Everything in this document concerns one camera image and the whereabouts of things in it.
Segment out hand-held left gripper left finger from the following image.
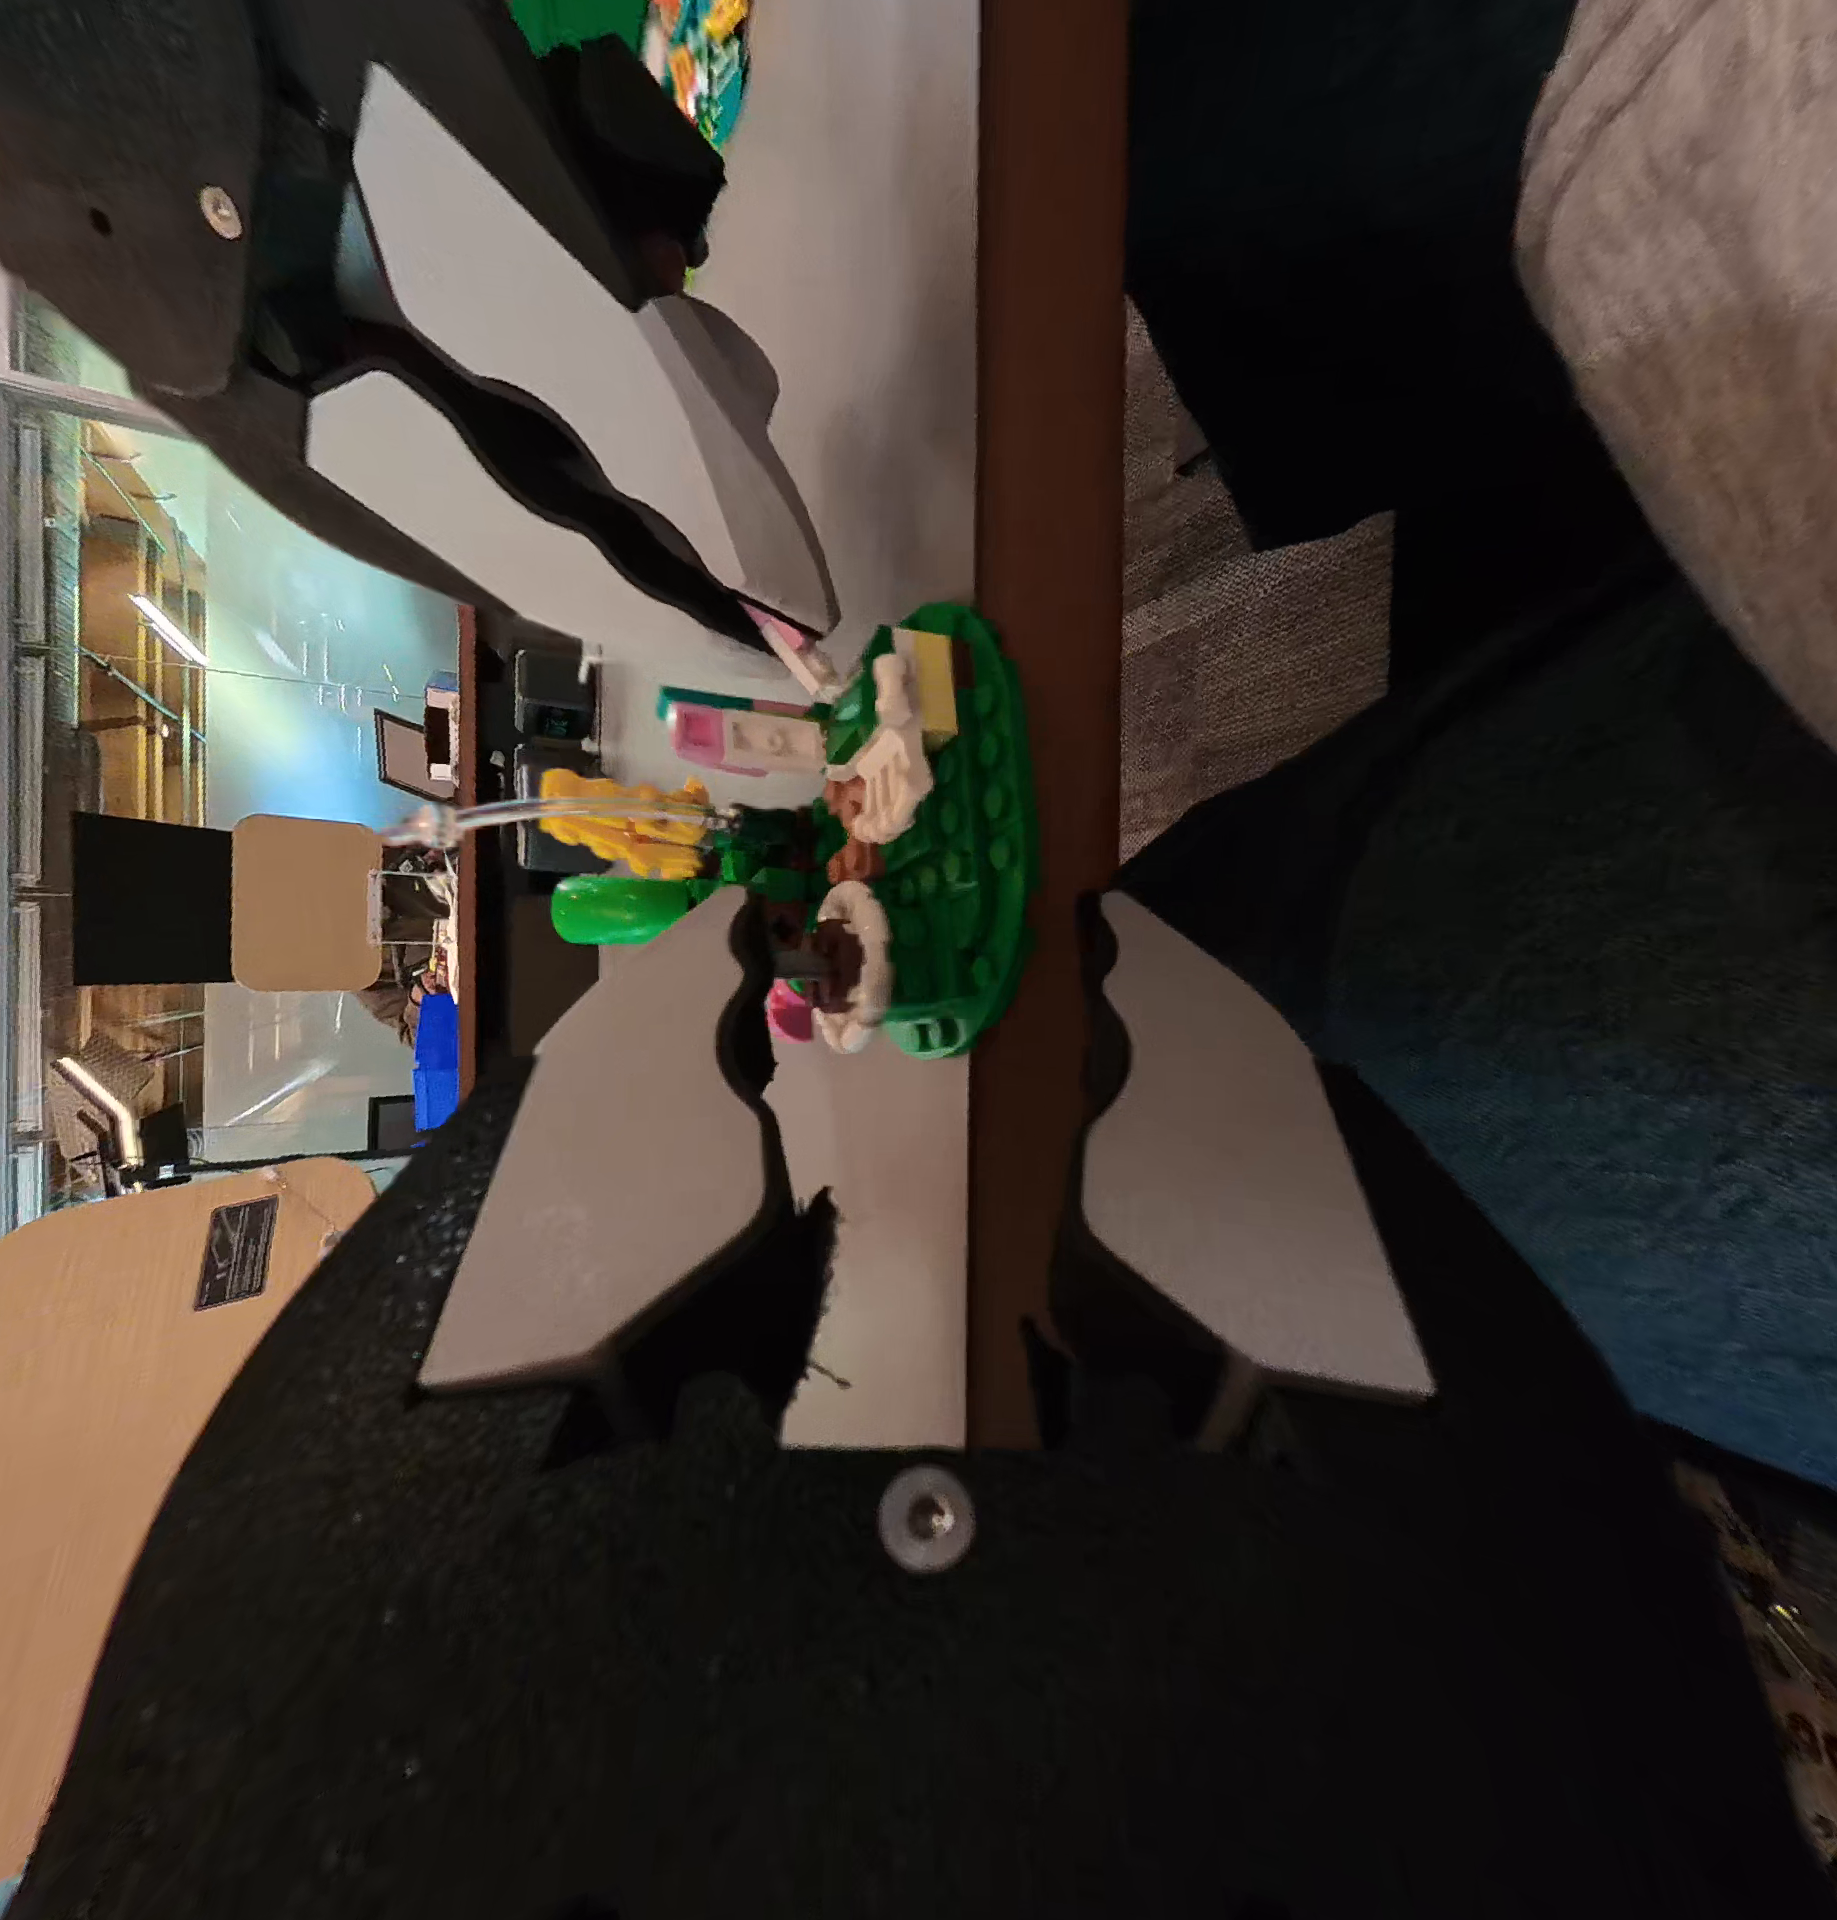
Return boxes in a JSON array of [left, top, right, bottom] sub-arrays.
[[413, 887, 794, 1400]]

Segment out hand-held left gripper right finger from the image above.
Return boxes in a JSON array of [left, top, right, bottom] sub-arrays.
[[1075, 893, 1440, 1450]]

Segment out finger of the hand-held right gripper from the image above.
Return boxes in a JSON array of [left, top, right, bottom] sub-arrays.
[[302, 367, 779, 656], [337, 61, 844, 645]]

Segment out pink white lego piece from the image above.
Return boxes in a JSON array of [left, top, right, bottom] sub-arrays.
[[743, 603, 847, 704]]

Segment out green lego flower model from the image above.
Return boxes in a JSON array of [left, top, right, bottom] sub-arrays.
[[391, 600, 1039, 1066]]

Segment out stack of blue storage bins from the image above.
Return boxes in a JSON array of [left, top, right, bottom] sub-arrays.
[[413, 992, 466, 1129]]

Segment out green baseplate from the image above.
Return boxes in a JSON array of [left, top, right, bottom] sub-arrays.
[[501, 0, 659, 61]]

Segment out black power station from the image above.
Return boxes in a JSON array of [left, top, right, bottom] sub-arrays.
[[512, 645, 606, 748], [512, 745, 606, 874]]

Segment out small black monitor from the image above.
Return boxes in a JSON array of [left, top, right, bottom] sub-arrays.
[[374, 704, 455, 798]]

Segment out person's dark blue pants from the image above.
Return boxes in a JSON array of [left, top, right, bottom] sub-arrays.
[[1125, 0, 1837, 1517]]

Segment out light panel on tripod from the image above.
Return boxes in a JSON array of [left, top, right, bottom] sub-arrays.
[[46, 1050, 193, 1202]]

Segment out wooden board stand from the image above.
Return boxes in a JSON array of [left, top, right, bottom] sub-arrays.
[[0, 1154, 381, 1907]]

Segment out patterned cloth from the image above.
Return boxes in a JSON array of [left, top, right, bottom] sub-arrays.
[[1675, 1464, 1837, 1920]]

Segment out person's grey hoodie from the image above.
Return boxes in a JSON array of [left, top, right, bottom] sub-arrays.
[[1513, 0, 1837, 785]]

